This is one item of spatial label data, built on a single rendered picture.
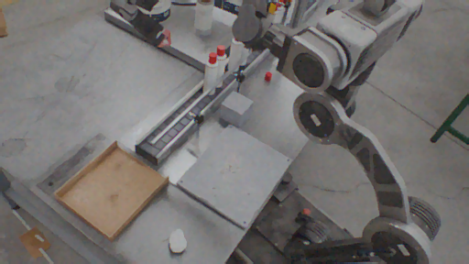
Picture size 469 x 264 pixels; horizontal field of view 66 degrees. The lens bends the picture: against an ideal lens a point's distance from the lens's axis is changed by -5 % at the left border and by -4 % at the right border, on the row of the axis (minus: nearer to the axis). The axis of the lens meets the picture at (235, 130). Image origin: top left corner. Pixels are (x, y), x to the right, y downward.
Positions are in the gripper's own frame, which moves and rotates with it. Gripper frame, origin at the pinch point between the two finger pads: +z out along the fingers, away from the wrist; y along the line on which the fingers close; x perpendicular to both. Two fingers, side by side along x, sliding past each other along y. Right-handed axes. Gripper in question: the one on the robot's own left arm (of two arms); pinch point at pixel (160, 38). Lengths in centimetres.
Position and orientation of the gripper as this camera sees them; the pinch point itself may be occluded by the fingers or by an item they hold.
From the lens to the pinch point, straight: 141.4
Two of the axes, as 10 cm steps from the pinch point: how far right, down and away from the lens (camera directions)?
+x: -6.0, 8.0, 0.5
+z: 3.3, 1.9, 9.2
